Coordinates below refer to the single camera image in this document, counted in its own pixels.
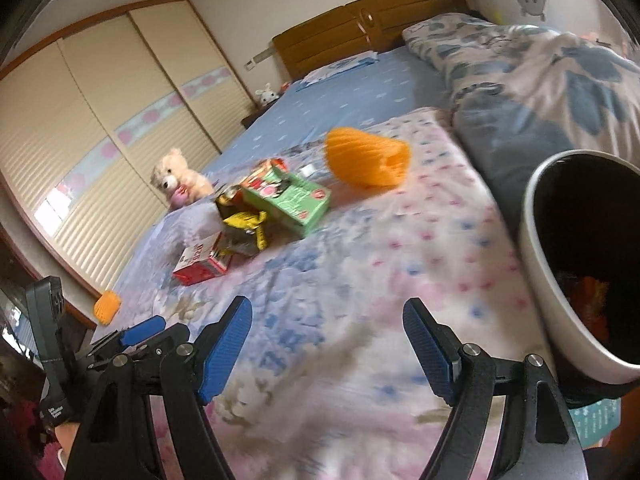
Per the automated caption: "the teal book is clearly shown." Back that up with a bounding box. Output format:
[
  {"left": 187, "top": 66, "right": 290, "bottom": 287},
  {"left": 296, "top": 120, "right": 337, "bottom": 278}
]
[{"left": 570, "top": 395, "right": 621, "bottom": 448}]

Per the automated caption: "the wooden bed headboard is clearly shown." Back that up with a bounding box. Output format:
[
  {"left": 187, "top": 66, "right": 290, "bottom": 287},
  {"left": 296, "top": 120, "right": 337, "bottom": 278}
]
[{"left": 272, "top": 0, "right": 468, "bottom": 81}]

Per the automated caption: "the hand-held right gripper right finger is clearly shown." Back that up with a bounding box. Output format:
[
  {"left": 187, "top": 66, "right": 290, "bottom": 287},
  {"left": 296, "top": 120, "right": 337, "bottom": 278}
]
[{"left": 402, "top": 298, "right": 588, "bottom": 480}]

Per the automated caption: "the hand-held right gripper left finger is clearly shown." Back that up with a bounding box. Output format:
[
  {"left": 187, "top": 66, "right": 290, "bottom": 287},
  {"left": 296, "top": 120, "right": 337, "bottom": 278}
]
[{"left": 65, "top": 296, "right": 252, "bottom": 480}]

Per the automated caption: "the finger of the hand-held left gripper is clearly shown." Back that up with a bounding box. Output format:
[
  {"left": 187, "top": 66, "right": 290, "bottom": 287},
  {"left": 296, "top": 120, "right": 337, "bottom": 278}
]
[{"left": 89, "top": 314, "right": 167, "bottom": 361}]

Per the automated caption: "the red carton box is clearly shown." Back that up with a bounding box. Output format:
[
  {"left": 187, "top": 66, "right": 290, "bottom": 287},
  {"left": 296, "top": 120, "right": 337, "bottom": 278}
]
[{"left": 172, "top": 232, "right": 233, "bottom": 287}]

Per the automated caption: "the white cot rail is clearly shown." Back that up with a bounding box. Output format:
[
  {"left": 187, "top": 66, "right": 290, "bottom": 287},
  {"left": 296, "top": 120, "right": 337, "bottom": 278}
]
[{"left": 470, "top": 0, "right": 601, "bottom": 26}]

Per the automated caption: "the large orange foam net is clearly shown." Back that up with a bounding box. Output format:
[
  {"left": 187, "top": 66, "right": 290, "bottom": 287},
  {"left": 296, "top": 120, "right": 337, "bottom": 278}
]
[{"left": 325, "top": 127, "right": 412, "bottom": 190}]

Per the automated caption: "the blue pillow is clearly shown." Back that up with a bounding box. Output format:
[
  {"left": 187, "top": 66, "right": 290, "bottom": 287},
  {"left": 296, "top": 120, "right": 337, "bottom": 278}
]
[{"left": 300, "top": 51, "right": 378, "bottom": 86}]

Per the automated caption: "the green carton box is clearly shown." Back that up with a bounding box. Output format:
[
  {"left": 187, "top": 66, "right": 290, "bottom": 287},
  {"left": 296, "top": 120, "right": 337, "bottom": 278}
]
[{"left": 240, "top": 167, "right": 332, "bottom": 238}]

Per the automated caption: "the white trash bin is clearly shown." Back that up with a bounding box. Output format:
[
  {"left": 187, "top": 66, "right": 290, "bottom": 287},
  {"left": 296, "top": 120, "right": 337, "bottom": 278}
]
[{"left": 517, "top": 150, "right": 640, "bottom": 386}]

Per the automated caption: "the blue floral quilt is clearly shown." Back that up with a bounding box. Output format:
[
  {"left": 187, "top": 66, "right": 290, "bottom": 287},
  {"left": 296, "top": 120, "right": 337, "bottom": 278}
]
[{"left": 402, "top": 12, "right": 640, "bottom": 241}]

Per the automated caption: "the beige teddy bear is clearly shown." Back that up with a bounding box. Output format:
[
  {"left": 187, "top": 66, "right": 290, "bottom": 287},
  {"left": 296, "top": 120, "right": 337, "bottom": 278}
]
[{"left": 151, "top": 147, "right": 215, "bottom": 211}]

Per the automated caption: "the brown gold snack wrapper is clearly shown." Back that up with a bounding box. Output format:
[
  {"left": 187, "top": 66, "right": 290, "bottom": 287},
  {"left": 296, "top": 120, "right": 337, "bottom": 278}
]
[{"left": 215, "top": 185, "right": 246, "bottom": 212}]

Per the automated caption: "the small orange foam net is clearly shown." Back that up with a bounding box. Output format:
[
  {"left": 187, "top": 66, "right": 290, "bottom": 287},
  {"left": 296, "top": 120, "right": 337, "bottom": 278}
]
[{"left": 94, "top": 291, "right": 122, "bottom": 323}]

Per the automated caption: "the cream sliding-door wardrobe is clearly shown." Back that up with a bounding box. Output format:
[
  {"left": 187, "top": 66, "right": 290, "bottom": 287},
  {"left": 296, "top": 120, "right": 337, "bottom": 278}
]
[{"left": 0, "top": 0, "right": 256, "bottom": 301}]

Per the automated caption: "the dark wooden nightstand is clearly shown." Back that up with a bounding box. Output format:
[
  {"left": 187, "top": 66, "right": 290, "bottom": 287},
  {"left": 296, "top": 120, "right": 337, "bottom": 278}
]
[{"left": 241, "top": 102, "right": 271, "bottom": 131}]

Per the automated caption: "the blue bed sheet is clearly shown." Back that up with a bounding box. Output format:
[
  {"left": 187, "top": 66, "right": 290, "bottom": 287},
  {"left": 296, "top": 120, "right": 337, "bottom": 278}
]
[{"left": 200, "top": 45, "right": 451, "bottom": 173}]

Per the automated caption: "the yellow snack wrapper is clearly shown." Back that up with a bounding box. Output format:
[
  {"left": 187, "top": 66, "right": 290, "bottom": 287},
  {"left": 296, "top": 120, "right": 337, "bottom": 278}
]
[{"left": 222, "top": 210, "right": 268, "bottom": 252}]

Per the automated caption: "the pink floral blanket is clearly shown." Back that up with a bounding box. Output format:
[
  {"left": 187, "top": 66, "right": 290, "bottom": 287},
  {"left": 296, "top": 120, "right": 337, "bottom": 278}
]
[{"left": 95, "top": 107, "right": 571, "bottom": 480}]

